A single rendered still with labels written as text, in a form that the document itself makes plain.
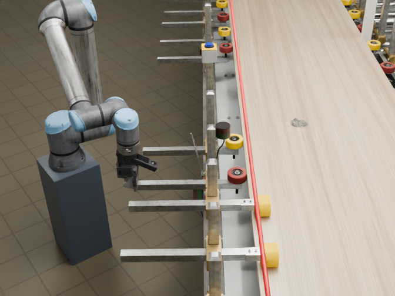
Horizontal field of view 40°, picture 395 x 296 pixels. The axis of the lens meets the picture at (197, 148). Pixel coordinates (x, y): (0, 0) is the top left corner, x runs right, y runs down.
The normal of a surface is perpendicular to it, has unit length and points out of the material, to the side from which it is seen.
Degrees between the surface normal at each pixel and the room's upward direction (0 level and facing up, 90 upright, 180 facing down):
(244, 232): 0
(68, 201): 90
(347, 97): 0
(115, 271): 0
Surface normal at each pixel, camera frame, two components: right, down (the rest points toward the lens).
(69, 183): 0.57, 0.46
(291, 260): -0.03, -0.82
